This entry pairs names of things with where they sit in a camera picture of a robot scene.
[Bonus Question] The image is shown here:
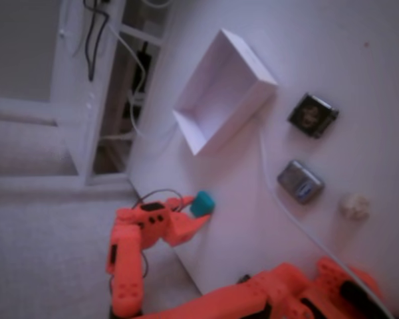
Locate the white furniture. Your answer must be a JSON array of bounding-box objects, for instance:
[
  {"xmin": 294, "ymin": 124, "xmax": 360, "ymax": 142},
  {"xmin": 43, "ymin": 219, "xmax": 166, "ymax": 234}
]
[{"xmin": 51, "ymin": 0, "xmax": 174, "ymax": 187}]

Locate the small grey box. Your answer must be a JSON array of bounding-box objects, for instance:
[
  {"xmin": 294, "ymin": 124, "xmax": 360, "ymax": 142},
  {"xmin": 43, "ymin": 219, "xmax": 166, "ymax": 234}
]
[{"xmin": 277, "ymin": 159, "xmax": 325, "ymax": 205}]

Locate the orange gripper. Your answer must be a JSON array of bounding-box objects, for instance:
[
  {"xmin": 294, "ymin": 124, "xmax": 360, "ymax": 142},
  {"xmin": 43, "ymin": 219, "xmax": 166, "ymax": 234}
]
[{"xmin": 134, "ymin": 195, "xmax": 211, "ymax": 249}]

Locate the black case with brown coin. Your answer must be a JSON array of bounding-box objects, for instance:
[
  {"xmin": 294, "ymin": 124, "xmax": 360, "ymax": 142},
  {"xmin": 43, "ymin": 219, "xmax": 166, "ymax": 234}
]
[{"xmin": 287, "ymin": 92, "xmax": 340, "ymax": 140}]

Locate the thick black cable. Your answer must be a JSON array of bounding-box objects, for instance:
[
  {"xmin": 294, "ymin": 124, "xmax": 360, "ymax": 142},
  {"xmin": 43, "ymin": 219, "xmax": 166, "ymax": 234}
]
[{"xmin": 82, "ymin": 0, "xmax": 109, "ymax": 82}]

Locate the gripper servo wire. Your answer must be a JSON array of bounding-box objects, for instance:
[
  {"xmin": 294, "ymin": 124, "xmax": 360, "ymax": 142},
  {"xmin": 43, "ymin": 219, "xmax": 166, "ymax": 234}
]
[{"xmin": 132, "ymin": 188, "xmax": 184, "ymax": 213}]

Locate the green cube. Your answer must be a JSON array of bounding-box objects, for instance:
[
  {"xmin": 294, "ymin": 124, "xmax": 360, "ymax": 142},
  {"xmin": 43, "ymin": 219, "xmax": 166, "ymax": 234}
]
[{"xmin": 189, "ymin": 190, "xmax": 217, "ymax": 217}]

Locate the beige crumpled ball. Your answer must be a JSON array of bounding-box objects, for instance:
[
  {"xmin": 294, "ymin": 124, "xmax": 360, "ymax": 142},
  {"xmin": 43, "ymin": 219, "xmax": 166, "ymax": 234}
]
[{"xmin": 338, "ymin": 193, "xmax": 370, "ymax": 221}]

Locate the thin white robot cable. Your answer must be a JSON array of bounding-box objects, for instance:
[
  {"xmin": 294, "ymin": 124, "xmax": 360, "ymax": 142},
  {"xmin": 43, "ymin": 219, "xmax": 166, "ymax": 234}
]
[{"xmin": 259, "ymin": 131, "xmax": 395, "ymax": 319}]

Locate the white cardboard box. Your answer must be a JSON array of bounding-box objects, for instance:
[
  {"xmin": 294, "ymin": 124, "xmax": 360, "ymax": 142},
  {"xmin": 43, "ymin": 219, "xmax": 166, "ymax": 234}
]
[{"xmin": 172, "ymin": 28, "xmax": 279, "ymax": 156}]

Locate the long white cable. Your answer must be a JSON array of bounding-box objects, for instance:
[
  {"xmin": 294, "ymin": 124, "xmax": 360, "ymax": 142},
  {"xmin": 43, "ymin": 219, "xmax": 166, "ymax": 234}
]
[{"xmin": 108, "ymin": 23, "xmax": 177, "ymax": 139}]

